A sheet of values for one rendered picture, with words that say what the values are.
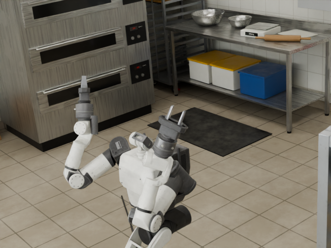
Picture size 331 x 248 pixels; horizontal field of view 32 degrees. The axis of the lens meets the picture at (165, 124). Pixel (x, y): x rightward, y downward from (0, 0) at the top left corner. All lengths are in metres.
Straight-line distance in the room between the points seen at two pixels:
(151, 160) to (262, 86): 3.91
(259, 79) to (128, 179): 3.63
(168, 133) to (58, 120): 3.74
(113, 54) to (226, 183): 2.02
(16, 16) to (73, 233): 2.16
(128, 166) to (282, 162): 2.83
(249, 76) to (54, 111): 2.10
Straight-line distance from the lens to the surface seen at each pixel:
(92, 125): 2.89
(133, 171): 2.75
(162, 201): 2.56
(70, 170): 2.92
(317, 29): 6.33
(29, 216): 4.98
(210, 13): 7.08
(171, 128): 2.37
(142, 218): 2.47
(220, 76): 6.66
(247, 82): 6.38
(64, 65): 5.95
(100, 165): 2.94
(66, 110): 6.07
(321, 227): 1.64
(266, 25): 6.35
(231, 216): 4.62
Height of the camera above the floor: 2.43
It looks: 22 degrees down
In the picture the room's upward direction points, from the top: 5 degrees counter-clockwise
